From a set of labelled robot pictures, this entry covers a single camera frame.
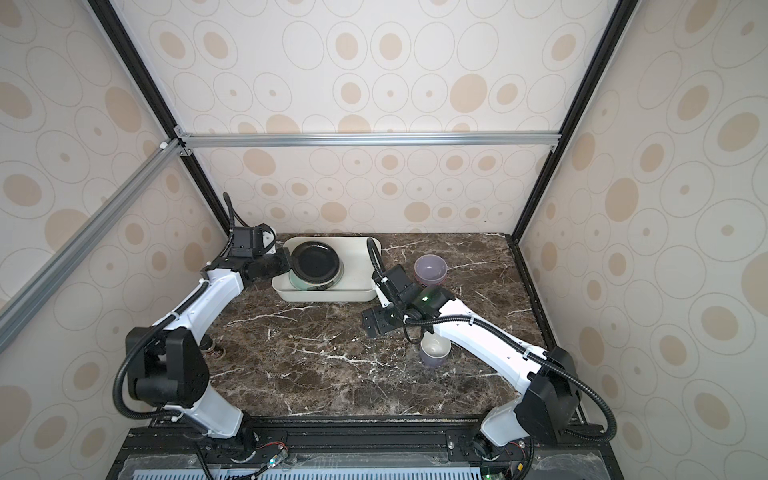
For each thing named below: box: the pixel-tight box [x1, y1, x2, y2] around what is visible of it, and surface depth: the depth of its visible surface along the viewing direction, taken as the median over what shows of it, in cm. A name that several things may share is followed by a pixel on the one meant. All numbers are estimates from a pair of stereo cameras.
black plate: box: [290, 241, 341, 285], surface depth 94 cm
